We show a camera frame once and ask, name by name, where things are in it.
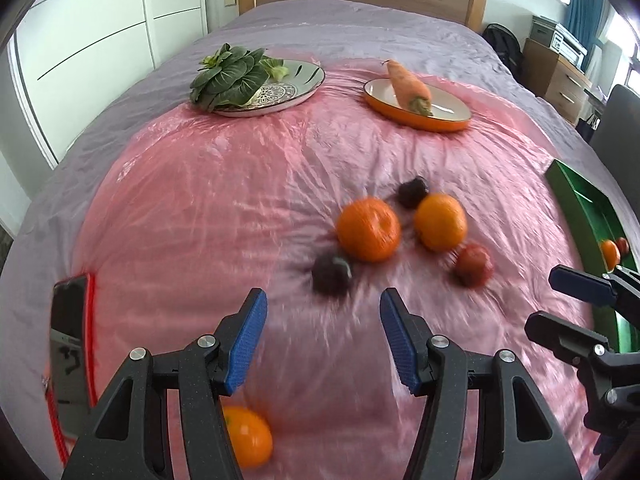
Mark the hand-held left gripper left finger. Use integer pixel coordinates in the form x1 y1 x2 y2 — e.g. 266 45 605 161
61 287 268 480

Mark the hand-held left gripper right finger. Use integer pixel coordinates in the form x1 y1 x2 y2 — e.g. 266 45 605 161
379 287 583 480

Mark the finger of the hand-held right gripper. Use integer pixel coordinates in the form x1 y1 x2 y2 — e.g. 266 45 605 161
548 265 640 311
525 311 615 368

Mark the orange mandarin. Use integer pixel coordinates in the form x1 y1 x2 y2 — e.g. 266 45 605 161
413 193 469 253
600 240 621 272
336 197 402 264
222 406 274 470

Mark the green tray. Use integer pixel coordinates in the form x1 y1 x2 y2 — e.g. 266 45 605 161
545 159 640 361

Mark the dark purple plum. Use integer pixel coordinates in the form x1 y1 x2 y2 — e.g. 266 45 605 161
311 254 353 297
396 176 430 209

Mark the pink plastic sheet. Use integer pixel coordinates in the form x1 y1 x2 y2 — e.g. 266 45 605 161
75 52 621 480

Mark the grey chair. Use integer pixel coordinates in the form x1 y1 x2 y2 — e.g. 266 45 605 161
590 84 640 158

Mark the smartphone in red case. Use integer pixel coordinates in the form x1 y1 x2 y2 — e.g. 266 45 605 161
48 274 98 443

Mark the wooden dresser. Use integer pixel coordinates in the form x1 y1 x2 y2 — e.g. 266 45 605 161
520 37 593 123

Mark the orange plate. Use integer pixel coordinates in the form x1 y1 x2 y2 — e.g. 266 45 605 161
363 78 472 133

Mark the white printer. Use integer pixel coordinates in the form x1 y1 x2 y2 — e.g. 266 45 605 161
550 27 588 67

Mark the window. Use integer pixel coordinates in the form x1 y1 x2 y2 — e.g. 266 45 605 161
597 10 640 96

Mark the black backpack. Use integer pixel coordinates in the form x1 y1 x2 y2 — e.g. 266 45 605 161
482 23 523 81

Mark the patterned grey plate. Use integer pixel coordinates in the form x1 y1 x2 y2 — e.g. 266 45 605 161
210 59 327 119

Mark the carrot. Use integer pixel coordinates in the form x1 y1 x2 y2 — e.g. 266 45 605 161
384 60 433 117

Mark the bok choy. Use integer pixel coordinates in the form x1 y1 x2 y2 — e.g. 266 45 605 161
189 43 290 112

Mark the teal curtain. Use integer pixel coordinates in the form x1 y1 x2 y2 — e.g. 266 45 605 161
565 0 608 58

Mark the white wardrobe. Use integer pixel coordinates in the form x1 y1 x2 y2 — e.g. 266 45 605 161
10 0 208 171

